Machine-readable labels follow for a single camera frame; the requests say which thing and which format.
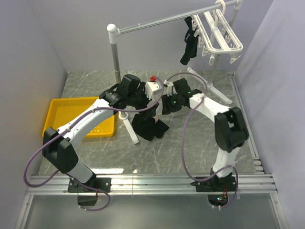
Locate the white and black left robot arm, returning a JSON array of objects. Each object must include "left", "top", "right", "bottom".
[{"left": 42, "top": 74, "right": 160, "bottom": 192}]

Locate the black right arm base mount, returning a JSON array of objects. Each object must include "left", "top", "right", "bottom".
[{"left": 191, "top": 173, "right": 238, "bottom": 192}]

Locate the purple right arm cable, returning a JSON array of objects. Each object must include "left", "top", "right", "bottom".
[{"left": 164, "top": 72, "right": 239, "bottom": 209}]

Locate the black garment on hanger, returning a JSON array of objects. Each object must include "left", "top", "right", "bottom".
[{"left": 180, "top": 17, "right": 198, "bottom": 65}]

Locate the aluminium rail frame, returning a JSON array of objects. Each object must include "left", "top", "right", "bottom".
[{"left": 14, "top": 71, "right": 291, "bottom": 229}]

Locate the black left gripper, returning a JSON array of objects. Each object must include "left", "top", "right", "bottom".
[{"left": 128, "top": 82, "right": 159, "bottom": 119}]

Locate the white clip hanger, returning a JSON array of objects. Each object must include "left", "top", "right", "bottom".
[{"left": 192, "top": 8, "right": 243, "bottom": 66}]

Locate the white and silver drying rack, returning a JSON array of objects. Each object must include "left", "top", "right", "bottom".
[{"left": 106, "top": 0, "right": 244, "bottom": 145}]

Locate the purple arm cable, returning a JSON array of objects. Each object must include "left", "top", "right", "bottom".
[
  {"left": 23, "top": 76, "right": 165, "bottom": 212},
  {"left": 164, "top": 72, "right": 239, "bottom": 209}
]

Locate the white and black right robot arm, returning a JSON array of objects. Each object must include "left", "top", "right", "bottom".
[{"left": 162, "top": 78, "right": 249, "bottom": 191}]

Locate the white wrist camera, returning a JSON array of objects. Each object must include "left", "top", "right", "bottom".
[
  {"left": 144, "top": 82, "right": 161, "bottom": 101},
  {"left": 163, "top": 80, "right": 177, "bottom": 96}
]

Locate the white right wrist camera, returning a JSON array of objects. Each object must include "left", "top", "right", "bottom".
[{"left": 163, "top": 80, "right": 177, "bottom": 96}]

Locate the yellow plastic tray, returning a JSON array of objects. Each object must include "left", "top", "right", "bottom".
[{"left": 42, "top": 97, "right": 115, "bottom": 138}]

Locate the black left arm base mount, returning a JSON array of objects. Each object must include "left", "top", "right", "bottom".
[{"left": 67, "top": 177, "right": 112, "bottom": 193}]

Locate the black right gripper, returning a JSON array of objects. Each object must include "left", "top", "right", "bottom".
[{"left": 161, "top": 92, "right": 183, "bottom": 115}]

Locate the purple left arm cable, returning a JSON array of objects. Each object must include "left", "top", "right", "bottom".
[{"left": 23, "top": 76, "right": 165, "bottom": 212}]

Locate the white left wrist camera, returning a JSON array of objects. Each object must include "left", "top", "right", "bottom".
[{"left": 144, "top": 82, "right": 161, "bottom": 101}]

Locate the black underwear with beige waistband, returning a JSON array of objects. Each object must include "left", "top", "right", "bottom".
[{"left": 132, "top": 105, "right": 169, "bottom": 141}]

